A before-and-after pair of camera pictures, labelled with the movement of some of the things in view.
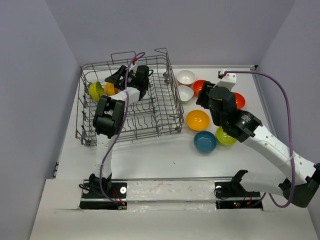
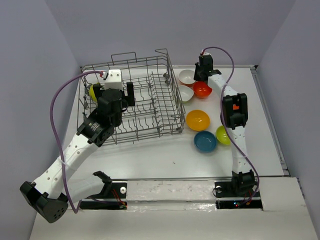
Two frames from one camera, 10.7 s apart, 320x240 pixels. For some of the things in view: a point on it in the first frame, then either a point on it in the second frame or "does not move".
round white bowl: (186, 77) does not move
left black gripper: (115, 78) -> (128, 100)
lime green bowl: (96, 90) does not move
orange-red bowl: (197, 85) does not move
